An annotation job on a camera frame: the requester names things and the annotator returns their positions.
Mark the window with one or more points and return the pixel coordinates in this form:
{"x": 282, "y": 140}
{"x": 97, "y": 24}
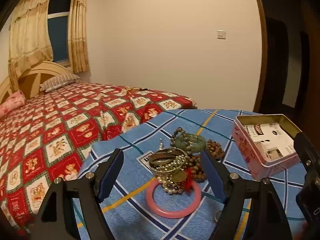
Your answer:
{"x": 58, "y": 37}

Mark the narrow beige curtain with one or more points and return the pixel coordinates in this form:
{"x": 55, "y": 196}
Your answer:
{"x": 78, "y": 35}

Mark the printed white paper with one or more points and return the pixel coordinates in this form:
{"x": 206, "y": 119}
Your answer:
{"x": 270, "y": 140}

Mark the wooden door frame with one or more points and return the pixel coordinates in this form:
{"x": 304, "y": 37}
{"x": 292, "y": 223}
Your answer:
{"x": 261, "y": 55}

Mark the gold metal bangle stack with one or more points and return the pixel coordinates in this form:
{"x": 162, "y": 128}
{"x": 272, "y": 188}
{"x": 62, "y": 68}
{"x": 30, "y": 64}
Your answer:
{"x": 162, "y": 167}

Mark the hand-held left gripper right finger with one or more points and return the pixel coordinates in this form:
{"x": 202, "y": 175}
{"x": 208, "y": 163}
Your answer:
{"x": 212, "y": 176}

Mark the green jade bangle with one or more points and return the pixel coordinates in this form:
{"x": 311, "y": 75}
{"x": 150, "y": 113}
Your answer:
{"x": 197, "y": 146}

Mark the pink bangle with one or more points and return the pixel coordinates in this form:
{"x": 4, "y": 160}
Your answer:
{"x": 172, "y": 214}

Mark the brass medallion with red knot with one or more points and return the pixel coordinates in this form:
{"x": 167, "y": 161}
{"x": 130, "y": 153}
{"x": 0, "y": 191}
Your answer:
{"x": 180, "y": 177}

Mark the small silver pendant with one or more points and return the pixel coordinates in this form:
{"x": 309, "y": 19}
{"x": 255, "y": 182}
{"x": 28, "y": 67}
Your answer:
{"x": 160, "y": 144}

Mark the striped pillow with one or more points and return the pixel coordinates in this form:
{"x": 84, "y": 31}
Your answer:
{"x": 58, "y": 82}

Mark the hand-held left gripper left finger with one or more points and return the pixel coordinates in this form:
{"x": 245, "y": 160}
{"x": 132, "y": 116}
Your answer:
{"x": 110, "y": 177}

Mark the blue plaid tablecloth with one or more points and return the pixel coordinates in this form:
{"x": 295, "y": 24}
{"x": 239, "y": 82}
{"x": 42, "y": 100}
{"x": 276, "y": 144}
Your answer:
{"x": 130, "y": 205}

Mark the red printed blanket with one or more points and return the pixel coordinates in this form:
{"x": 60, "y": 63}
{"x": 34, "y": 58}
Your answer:
{"x": 75, "y": 120}

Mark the small gold object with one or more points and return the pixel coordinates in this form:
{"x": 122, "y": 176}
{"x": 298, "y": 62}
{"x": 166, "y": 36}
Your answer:
{"x": 136, "y": 89}

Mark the white light switch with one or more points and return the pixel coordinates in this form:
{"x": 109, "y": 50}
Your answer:
{"x": 221, "y": 34}

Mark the pink tin box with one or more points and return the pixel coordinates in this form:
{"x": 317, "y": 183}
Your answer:
{"x": 247, "y": 152}

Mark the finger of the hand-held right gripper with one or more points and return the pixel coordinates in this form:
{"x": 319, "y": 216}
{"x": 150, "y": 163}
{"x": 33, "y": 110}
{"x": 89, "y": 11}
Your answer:
{"x": 306, "y": 152}

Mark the cream wooden headboard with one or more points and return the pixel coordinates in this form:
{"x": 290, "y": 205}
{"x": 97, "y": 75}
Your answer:
{"x": 42, "y": 72}

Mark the wide beige curtain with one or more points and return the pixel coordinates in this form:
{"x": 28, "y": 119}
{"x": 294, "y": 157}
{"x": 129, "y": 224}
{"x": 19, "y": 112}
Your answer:
{"x": 30, "y": 37}

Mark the pink pillow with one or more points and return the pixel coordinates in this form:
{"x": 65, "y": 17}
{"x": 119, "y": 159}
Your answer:
{"x": 11, "y": 102}

